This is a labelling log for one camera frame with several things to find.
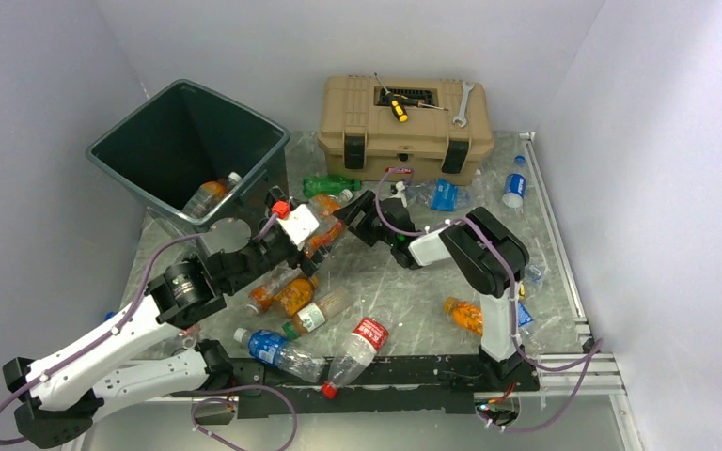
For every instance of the dark green plastic bin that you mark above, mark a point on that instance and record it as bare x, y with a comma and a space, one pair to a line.
187, 135

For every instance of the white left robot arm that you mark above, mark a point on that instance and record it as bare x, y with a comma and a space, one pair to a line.
61, 396

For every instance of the thin dark screwdriver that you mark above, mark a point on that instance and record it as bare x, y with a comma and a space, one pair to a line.
418, 103

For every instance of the orange juice bottle right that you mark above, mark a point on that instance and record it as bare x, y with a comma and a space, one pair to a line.
465, 314

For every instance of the yellow black screwdriver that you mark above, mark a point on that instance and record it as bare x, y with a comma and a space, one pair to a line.
392, 102

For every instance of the crushed Pepsi bottle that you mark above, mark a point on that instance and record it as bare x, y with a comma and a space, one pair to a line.
524, 318

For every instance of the crushed orange label bottle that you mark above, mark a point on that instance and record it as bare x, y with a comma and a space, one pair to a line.
325, 205

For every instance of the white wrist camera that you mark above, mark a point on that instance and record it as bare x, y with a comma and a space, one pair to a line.
398, 191
298, 223

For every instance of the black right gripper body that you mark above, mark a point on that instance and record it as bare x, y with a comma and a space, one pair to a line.
388, 238

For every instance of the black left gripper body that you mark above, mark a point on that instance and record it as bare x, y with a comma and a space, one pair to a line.
269, 250

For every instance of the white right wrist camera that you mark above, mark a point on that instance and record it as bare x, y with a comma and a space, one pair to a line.
398, 191

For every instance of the orange juice bottle gold cap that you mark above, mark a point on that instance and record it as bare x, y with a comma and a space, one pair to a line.
295, 295

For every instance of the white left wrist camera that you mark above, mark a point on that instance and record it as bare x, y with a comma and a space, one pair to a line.
298, 223

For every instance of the crushed blue label bottle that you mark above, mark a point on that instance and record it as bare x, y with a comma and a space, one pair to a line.
439, 195

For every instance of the silver open-end wrench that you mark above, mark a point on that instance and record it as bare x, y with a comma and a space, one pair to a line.
460, 119

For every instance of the green plastic bottle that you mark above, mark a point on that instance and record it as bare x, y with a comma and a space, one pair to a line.
329, 184

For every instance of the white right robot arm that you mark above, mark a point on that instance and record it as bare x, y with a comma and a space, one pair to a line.
490, 257

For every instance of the large orange label bottle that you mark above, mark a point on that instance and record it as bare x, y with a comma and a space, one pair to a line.
209, 195

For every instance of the clear bottle blue cap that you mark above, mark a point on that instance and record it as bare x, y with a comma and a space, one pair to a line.
534, 273

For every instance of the clear bottle orange label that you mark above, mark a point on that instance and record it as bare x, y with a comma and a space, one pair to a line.
261, 297

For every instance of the clear bottle red label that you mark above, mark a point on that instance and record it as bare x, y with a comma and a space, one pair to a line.
358, 350

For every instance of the tan plastic toolbox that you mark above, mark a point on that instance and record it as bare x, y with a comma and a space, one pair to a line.
361, 139

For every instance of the blue label bottle far right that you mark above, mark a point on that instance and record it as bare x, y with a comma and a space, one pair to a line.
515, 184

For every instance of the blue label water bottle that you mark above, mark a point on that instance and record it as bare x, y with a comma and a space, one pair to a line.
275, 350

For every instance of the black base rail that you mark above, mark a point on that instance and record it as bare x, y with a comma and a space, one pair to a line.
450, 383

